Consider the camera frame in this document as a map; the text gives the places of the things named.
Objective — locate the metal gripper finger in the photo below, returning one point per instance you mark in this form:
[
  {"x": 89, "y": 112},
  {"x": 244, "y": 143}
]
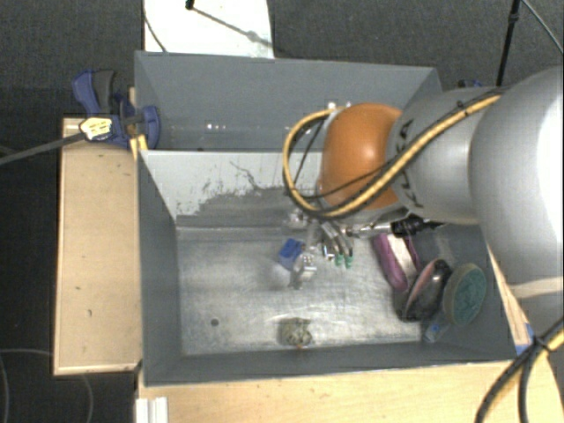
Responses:
[
  {"x": 298, "y": 276},
  {"x": 310, "y": 268}
]

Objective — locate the blue and white object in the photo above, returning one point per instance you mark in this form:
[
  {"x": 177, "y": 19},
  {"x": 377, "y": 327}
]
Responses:
[{"x": 290, "y": 252}]

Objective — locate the olive grey toy animal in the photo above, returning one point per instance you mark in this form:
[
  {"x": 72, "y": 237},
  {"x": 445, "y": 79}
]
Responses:
[{"x": 295, "y": 332}]

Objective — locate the grey metal bin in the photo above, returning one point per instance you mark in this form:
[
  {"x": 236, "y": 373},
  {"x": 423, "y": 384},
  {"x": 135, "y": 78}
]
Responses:
[{"x": 229, "y": 280}]

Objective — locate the purple curved object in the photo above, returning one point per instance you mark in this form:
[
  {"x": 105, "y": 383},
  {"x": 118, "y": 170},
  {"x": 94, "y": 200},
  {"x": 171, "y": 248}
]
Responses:
[{"x": 390, "y": 264}]

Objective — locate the small blue object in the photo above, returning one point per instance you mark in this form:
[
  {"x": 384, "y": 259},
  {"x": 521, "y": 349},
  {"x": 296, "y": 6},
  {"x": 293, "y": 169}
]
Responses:
[{"x": 436, "y": 332}]

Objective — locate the green round sponge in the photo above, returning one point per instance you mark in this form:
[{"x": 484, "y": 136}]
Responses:
[{"x": 466, "y": 295}]

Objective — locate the pale wood flat board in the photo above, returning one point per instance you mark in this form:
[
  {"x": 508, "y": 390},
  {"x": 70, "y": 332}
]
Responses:
[{"x": 99, "y": 258}]

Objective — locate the black cylinder on white bracket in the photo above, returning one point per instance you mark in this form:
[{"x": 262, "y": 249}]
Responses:
[{"x": 412, "y": 227}]

